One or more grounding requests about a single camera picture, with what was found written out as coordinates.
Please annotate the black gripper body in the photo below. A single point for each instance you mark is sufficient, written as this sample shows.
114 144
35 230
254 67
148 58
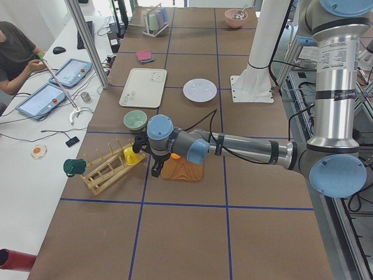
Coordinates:
159 159

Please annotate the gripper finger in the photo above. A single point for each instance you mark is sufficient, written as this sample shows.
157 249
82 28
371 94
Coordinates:
155 170

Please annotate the orange fruit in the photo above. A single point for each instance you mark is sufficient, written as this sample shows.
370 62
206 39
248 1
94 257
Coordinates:
175 156

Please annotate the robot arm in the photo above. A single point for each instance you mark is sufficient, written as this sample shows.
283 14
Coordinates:
329 159

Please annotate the brown wooden tray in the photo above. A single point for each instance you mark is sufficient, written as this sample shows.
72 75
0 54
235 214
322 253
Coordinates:
182 170

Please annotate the cream bear tray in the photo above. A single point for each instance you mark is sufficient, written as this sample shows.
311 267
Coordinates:
144 88

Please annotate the yellow mug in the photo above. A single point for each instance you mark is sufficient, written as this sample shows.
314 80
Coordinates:
131 158

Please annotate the green bowl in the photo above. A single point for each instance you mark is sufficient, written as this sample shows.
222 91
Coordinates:
135 120

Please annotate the wooden cup drying rack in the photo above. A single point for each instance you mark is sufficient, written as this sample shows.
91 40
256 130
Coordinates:
107 169

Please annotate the white plate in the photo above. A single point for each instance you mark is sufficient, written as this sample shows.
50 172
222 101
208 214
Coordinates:
199 90

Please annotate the dark green cup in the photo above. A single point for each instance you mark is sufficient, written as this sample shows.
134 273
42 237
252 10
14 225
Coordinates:
74 166

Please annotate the grey cloth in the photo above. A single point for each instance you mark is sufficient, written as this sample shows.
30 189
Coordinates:
145 61

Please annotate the pink cloth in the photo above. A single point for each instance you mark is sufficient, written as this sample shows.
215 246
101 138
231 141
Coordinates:
144 54

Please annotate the fried egg toy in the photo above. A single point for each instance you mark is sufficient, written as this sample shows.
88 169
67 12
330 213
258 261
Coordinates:
39 151

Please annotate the blue tablet far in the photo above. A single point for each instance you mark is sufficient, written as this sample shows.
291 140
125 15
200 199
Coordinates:
73 72

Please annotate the blue tablet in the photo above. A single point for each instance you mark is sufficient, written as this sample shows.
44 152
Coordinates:
41 102
73 72

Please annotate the white cup holder rack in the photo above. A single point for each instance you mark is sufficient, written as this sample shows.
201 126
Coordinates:
145 18

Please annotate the blue tablet near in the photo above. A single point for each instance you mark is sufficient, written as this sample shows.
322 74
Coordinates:
41 102

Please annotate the purple cup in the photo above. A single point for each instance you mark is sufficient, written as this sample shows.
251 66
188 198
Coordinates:
159 17

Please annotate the black computer mouse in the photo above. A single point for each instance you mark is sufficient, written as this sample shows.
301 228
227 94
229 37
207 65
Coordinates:
58 50

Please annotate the blue cup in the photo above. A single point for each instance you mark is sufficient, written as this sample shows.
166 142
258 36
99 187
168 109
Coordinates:
164 12

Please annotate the pink bowl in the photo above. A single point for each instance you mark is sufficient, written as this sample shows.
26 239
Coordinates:
232 22

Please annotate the metal spoon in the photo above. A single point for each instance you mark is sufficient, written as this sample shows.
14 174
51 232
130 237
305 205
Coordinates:
240 14

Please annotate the red cylinder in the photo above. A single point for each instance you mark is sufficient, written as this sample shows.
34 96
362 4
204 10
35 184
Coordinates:
17 261

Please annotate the seated person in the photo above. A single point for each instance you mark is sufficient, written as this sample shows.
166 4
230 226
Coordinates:
19 58

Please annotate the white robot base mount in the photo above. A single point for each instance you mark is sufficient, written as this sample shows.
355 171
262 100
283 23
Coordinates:
253 85

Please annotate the aluminium frame post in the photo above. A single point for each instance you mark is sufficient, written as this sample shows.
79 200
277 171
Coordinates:
82 28

